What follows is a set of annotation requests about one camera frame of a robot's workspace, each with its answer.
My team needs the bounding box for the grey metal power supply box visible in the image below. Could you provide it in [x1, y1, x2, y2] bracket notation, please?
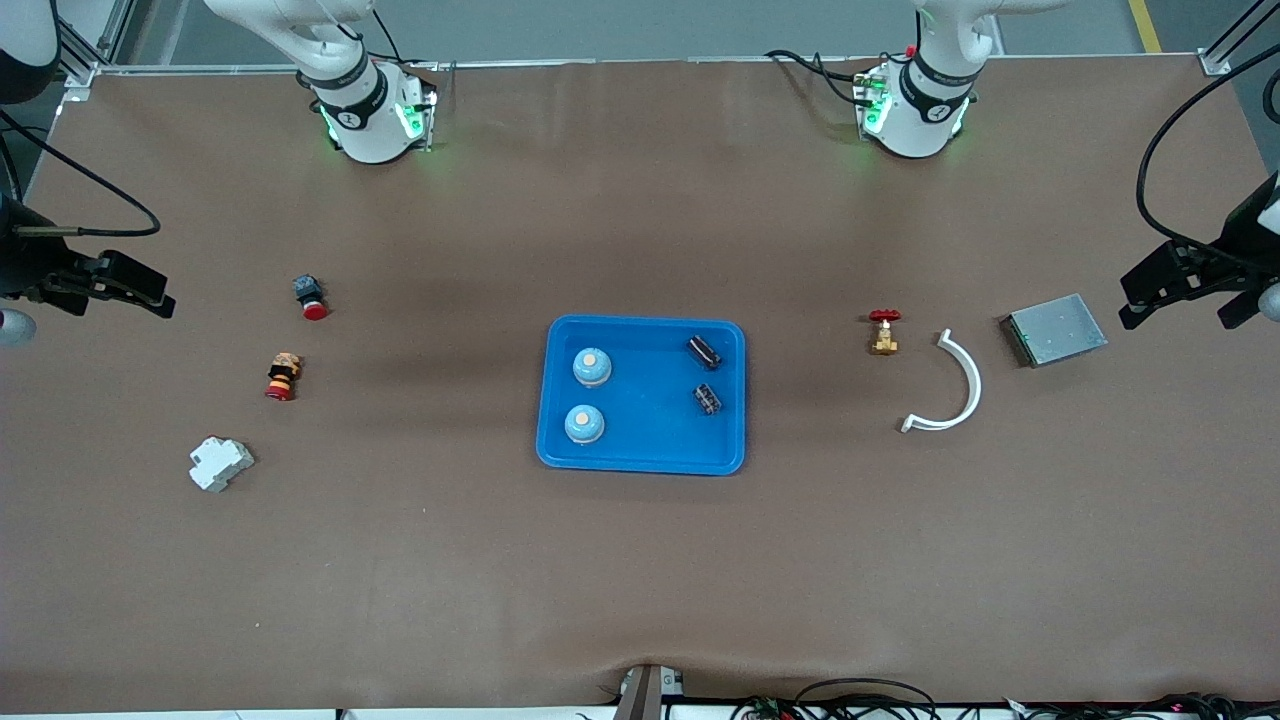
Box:
[1000, 293, 1110, 369]

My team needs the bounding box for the blue plastic tray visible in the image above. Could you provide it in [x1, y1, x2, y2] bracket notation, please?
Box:
[535, 314, 748, 477]

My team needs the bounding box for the yellow black emergency stop button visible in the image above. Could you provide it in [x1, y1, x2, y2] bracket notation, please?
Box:
[264, 352, 303, 403]

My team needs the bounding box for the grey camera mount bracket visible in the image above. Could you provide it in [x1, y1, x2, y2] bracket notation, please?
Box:
[613, 664, 687, 720]

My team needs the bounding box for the white circuit breaker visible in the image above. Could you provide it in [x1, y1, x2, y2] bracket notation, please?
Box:
[189, 436, 256, 493]

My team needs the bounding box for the black base cable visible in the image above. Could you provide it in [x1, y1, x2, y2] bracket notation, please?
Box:
[765, 48, 876, 106]

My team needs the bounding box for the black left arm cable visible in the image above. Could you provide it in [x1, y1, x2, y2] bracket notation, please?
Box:
[1137, 45, 1280, 276]

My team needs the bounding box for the black cable bundle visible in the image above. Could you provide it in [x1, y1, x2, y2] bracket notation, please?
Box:
[730, 678, 1280, 720]

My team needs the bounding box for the white curved plastic strip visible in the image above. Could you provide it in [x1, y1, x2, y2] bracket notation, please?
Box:
[900, 329, 983, 434]

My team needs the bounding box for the silver table edge rail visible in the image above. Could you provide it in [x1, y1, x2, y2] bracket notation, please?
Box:
[95, 55, 1216, 73]

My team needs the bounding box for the aluminium frame profile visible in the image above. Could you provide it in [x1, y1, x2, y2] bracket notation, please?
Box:
[1198, 0, 1276, 77]
[55, 0, 136, 89]

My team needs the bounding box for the brown table mat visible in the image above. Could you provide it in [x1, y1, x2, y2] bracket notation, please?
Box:
[0, 55, 1280, 713]

